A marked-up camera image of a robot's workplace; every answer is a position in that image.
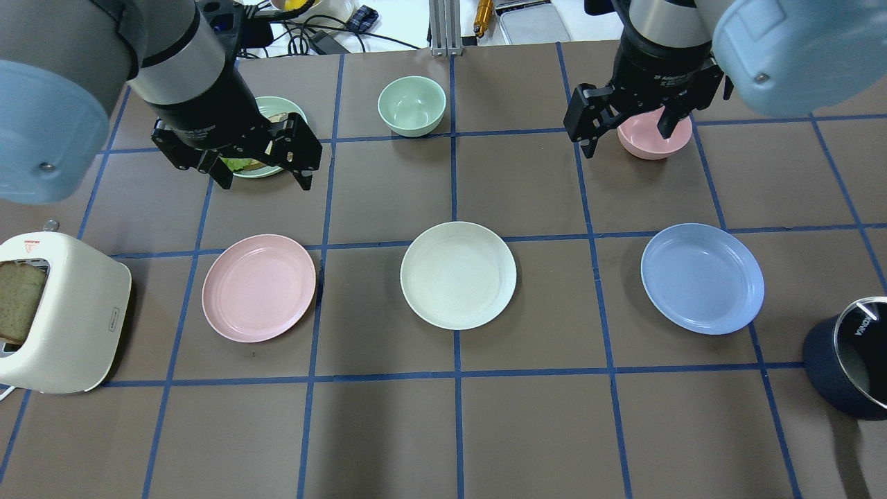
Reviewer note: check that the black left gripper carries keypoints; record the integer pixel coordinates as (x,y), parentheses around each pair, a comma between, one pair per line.
(205,111)

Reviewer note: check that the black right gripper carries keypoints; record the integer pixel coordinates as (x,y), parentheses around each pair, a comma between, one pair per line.
(653,68)

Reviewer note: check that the blue plate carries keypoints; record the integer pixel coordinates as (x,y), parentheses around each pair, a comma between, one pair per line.
(702,278)

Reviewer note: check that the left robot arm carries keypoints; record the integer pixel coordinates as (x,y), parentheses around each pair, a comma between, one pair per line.
(65,63)

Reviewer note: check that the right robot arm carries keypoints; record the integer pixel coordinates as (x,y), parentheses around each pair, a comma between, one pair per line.
(783,58)

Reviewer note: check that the pink bowl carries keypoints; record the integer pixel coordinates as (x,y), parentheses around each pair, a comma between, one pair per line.
(640,136)

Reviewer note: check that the green plate with sandwich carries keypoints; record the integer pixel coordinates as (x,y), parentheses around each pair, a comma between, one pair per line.
(275,109)

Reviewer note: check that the grey metal tray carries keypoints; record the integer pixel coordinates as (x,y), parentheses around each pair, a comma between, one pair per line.
(530,22)

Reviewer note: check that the pink plate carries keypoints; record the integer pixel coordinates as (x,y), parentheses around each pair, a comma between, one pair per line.
(259,288)

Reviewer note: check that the green bowl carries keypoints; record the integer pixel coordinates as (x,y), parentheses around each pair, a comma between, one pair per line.
(412,106)

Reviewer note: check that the plaid cloth item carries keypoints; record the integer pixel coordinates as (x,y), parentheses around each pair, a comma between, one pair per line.
(362,20)

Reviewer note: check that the white toaster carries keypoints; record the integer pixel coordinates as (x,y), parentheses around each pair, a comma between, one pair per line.
(76,327)

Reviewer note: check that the cream white plate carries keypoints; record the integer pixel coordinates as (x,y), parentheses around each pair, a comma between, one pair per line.
(458,275)

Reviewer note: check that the bread slice in toaster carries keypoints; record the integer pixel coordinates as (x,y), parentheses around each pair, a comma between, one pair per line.
(21,291)

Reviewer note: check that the orange tool handle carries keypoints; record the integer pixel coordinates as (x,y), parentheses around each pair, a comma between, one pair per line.
(483,14)

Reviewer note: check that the aluminium frame post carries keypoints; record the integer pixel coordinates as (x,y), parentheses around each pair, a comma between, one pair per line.
(445,28)

